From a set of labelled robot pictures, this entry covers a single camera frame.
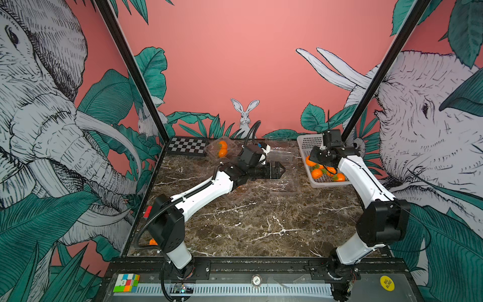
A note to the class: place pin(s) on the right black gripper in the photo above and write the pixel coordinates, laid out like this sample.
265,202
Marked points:
314,155

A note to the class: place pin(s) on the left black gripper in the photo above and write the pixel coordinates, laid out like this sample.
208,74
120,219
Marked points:
276,175

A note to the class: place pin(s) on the orange with leaf centre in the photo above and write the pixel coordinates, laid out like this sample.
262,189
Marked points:
331,171

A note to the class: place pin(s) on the orange container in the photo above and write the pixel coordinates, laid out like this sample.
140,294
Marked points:
339,177
309,162
222,153

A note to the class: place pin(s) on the white perforated plastic basket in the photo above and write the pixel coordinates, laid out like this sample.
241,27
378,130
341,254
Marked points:
306,143

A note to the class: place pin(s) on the clear clamshell container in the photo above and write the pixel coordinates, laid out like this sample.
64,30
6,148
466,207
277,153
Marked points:
212,149
284,187
285,152

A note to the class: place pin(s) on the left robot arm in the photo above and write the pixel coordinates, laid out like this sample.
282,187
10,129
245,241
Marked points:
165,228

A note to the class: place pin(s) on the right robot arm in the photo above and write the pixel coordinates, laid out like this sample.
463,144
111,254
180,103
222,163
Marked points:
384,220

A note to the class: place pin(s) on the black white checkerboard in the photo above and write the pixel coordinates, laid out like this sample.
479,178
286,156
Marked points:
187,146

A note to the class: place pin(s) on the rubik cube on table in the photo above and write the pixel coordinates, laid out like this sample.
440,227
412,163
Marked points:
147,212

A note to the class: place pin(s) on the yellow round sticker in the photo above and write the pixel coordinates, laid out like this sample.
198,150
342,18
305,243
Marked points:
387,283

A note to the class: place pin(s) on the colourful rubik cube front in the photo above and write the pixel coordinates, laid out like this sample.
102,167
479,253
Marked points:
126,283

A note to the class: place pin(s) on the white slotted cable duct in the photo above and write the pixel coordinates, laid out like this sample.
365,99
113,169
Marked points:
218,289

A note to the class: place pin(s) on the black front rail frame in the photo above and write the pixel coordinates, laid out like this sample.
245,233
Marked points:
362,282

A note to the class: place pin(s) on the right black frame post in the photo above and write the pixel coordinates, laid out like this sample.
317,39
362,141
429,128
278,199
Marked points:
412,18

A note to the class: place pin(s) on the black frame post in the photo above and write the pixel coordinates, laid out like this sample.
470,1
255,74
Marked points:
106,10
412,18

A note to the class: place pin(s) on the left black frame post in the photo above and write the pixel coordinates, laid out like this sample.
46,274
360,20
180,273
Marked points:
106,10

